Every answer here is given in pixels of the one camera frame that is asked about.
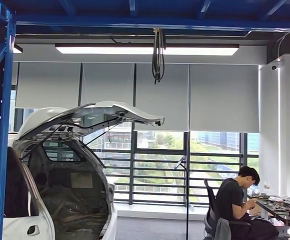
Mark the blue steel shelf rack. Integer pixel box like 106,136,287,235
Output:
0,0,17,240

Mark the grey roller blind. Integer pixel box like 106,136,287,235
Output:
81,62,136,109
189,63,260,134
134,63,191,132
14,61,82,110

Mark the grey window railing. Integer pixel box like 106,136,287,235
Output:
92,148,260,206

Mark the long ceiling lamp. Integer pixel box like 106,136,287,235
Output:
54,43,240,57
0,42,23,55

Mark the black office chair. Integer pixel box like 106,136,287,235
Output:
203,179,253,240

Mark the person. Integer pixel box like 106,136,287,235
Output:
214,165,280,240

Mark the white car with open tailgate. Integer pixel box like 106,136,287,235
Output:
0,100,165,240

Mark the grey cloth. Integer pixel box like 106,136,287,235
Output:
214,217,233,240

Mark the clear plastic bottle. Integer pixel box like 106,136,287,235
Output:
263,179,273,196

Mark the dark desk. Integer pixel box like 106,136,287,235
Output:
247,194,290,238

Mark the black hanging cable bundle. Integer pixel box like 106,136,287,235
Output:
151,28,167,85

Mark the blue steel ceiling frame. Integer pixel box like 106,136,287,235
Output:
0,0,290,34

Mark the white security camera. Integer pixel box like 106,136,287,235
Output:
270,60,284,72

